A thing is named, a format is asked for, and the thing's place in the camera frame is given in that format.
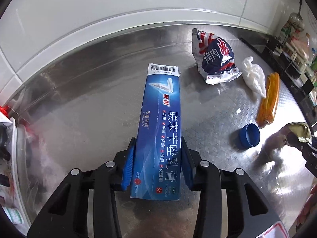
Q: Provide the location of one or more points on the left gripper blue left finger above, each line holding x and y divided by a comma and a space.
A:
127, 169

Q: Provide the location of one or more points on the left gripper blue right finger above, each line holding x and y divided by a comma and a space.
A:
187, 164

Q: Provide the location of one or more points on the green wrapper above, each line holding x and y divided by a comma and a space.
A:
302, 131

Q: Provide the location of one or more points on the blue ointment box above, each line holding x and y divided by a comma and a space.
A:
157, 158

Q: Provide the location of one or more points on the orange sausage stick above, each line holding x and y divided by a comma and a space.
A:
268, 106

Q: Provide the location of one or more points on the blue bottle cap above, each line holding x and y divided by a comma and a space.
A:
248, 136

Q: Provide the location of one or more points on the white tissue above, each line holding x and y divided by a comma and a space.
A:
253, 76

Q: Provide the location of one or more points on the red white blue snack bag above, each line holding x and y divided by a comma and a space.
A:
214, 57

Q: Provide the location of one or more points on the black gas stove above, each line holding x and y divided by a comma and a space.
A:
270, 51

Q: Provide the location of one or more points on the white plastic tray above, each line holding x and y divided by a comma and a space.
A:
11, 198

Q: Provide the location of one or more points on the metal strainer ladle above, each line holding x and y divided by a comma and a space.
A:
296, 19

